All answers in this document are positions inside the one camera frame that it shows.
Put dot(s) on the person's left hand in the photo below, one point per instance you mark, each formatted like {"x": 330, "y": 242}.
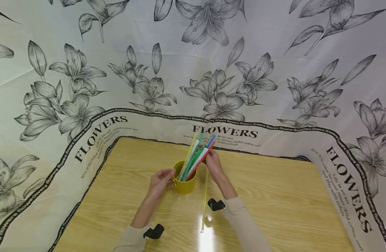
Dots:
{"x": 159, "y": 182}

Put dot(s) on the person's right hand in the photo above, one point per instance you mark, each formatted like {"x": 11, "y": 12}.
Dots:
{"x": 215, "y": 167}

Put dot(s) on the person's right fingers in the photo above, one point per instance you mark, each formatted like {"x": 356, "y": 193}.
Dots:
{"x": 207, "y": 157}

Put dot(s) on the person's left thumb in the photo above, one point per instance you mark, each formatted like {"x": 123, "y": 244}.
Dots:
{"x": 168, "y": 172}

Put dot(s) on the person's left fingers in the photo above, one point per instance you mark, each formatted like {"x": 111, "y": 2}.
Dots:
{"x": 171, "y": 181}

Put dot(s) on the bunch of coloured straws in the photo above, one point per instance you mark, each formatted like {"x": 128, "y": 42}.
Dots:
{"x": 194, "y": 159}

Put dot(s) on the yellow cup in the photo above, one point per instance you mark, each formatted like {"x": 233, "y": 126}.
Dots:
{"x": 184, "y": 186}

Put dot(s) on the person's right forearm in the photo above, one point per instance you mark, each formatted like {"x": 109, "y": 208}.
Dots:
{"x": 241, "y": 220}

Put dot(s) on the person's left forearm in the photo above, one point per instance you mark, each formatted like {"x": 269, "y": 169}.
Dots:
{"x": 143, "y": 219}

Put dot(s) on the yellow-green straw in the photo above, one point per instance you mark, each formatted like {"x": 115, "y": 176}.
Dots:
{"x": 205, "y": 199}

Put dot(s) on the black wrist band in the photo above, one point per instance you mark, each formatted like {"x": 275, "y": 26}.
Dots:
{"x": 215, "y": 204}
{"x": 154, "y": 231}

